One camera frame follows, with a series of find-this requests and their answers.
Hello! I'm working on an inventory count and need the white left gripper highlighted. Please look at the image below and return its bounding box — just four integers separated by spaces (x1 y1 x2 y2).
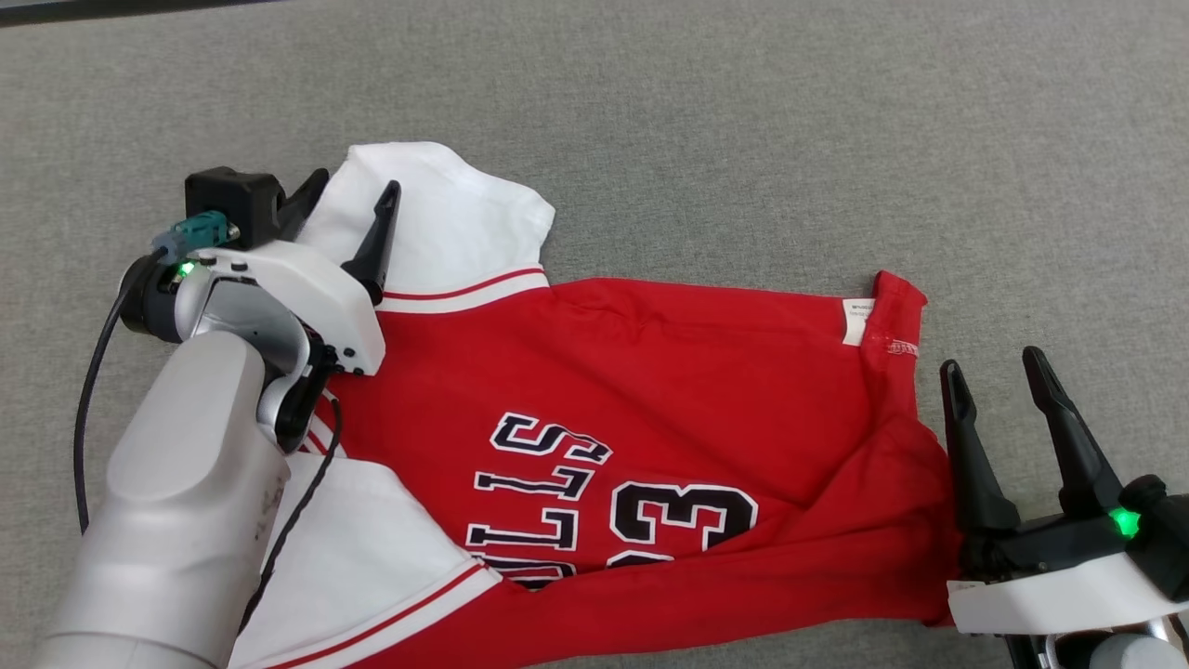
121 167 402 377

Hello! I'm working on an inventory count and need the red and white basketball jersey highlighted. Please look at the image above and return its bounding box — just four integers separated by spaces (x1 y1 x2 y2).
228 141 962 669

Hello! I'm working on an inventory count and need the grey fabric sofa cushion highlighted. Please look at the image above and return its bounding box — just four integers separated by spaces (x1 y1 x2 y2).
0 0 1189 669

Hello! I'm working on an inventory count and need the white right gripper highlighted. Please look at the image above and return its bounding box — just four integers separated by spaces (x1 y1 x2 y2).
940 347 1189 637

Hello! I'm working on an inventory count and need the teal cable connector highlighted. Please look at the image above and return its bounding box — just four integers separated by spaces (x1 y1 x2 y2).
151 211 241 263

